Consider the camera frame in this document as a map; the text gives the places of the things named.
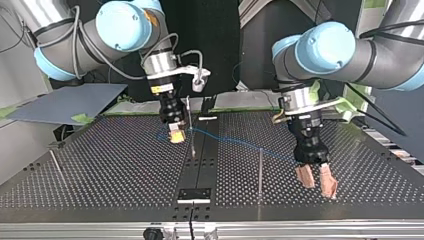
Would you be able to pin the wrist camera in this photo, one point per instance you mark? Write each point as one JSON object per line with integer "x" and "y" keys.
{"x": 199, "y": 83}
{"x": 328, "y": 105}

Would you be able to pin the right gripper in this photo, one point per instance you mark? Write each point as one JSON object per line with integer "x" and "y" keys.
{"x": 170, "y": 106}

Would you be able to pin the metal post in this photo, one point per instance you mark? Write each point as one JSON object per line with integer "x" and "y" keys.
{"x": 190, "y": 126}
{"x": 56, "y": 164}
{"x": 260, "y": 176}

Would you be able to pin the black panel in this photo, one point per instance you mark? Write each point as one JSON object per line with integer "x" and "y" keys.
{"x": 203, "y": 43}

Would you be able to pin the connector holder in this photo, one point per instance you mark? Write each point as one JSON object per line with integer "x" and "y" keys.
{"x": 194, "y": 196}

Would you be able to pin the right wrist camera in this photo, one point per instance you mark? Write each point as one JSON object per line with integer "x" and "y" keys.
{"x": 199, "y": 83}

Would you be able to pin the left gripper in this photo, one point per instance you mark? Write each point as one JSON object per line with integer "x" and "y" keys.
{"x": 309, "y": 141}

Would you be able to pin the grey board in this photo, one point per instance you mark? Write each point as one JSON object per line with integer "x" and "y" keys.
{"x": 66, "y": 101}

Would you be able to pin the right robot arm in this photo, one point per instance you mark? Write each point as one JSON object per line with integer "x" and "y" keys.
{"x": 123, "y": 26}

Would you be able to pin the black knob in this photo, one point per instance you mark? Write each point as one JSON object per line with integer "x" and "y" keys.
{"x": 152, "y": 234}

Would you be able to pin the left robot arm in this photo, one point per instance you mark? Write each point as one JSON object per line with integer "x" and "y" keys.
{"x": 325, "y": 48}

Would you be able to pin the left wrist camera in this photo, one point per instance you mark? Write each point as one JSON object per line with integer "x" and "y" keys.
{"x": 328, "y": 105}

